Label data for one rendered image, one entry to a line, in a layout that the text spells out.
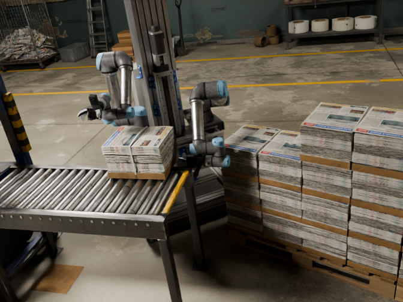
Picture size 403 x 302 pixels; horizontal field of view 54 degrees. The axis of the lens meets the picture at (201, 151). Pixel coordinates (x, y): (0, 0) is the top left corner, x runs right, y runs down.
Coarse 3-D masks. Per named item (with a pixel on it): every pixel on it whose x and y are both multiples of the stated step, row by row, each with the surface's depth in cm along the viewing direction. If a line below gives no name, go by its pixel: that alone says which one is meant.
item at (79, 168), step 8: (40, 168) 273; (48, 168) 271; (56, 168) 269; (64, 168) 268; (72, 168) 266; (80, 168) 265; (88, 168) 263; (96, 168) 262; (104, 168) 260; (176, 168) 249; (184, 168) 247; (192, 176) 249; (176, 184) 251; (184, 184) 249; (192, 184) 249
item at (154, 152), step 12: (156, 132) 244; (168, 132) 242; (144, 144) 232; (156, 144) 230; (168, 144) 241; (144, 156) 233; (156, 156) 231; (168, 156) 241; (144, 168) 237; (156, 168) 235
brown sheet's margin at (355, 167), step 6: (354, 168) 214; (360, 168) 212; (366, 168) 210; (372, 168) 208; (378, 168) 206; (378, 174) 208; (384, 174) 206; (390, 174) 204; (396, 174) 202; (402, 174) 200
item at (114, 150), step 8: (120, 128) 258; (128, 128) 256; (136, 128) 255; (112, 136) 248; (120, 136) 246; (128, 136) 245; (104, 144) 239; (112, 144) 237; (120, 144) 236; (104, 152) 238; (112, 152) 237; (120, 152) 235; (112, 160) 240; (120, 160) 238; (112, 168) 243; (120, 168) 242; (128, 168) 241
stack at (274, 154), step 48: (240, 144) 261; (288, 144) 253; (240, 192) 271; (288, 192) 247; (336, 192) 228; (384, 192) 211; (240, 240) 294; (288, 240) 265; (336, 240) 243; (384, 240) 224; (384, 288) 238
